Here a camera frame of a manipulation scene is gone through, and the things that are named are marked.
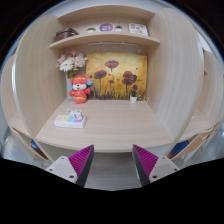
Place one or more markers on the small white shelf bowl plant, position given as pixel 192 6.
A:
pixel 90 30

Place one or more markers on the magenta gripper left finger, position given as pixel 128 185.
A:
pixel 74 168

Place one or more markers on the small white potted plant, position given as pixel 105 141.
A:
pixel 133 94

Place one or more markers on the purple round number sign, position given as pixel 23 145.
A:
pixel 106 27

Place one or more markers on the brown box on shelf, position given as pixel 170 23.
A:
pixel 68 32

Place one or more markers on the pink white flower bouquet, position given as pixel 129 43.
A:
pixel 71 63

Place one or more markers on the yellow poppy painting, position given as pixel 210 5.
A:
pixel 115 73

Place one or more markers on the light wood desk hutch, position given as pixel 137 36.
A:
pixel 184 90

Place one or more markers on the small green shelf plant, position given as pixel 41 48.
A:
pixel 119 28

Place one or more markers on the red plush doll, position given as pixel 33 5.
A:
pixel 80 88

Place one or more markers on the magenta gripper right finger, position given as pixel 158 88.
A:
pixel 150 167

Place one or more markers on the light blue vase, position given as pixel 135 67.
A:
pixel 69 87

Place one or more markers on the white framed calendar card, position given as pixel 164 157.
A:
pixel 138 29

